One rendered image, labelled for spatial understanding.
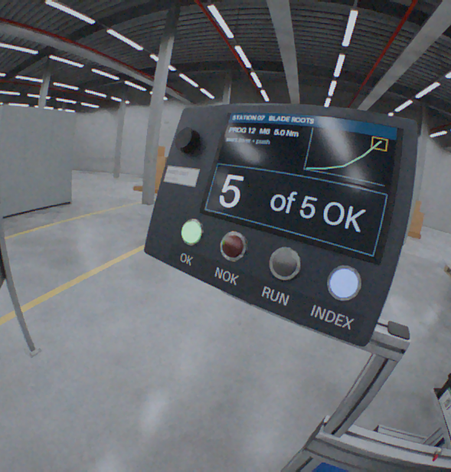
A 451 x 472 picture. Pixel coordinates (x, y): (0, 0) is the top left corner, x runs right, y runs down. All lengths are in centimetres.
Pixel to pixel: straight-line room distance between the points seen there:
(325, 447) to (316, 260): 32
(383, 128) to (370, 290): 13
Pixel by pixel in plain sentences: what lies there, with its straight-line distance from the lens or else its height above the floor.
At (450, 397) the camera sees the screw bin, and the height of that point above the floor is 85.
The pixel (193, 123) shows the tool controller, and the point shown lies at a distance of 29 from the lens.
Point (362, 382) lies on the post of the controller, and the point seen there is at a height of 98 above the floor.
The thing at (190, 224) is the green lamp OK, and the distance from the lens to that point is 24.
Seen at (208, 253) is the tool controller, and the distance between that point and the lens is 23.
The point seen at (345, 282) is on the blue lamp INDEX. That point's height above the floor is 112.
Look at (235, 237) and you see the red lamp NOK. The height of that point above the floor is 113.
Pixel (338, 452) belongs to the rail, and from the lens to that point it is 44.
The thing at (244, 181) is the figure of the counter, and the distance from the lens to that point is 22.
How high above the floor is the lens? 119
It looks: 17 degrees down
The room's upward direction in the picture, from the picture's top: 7 degrees clockwise
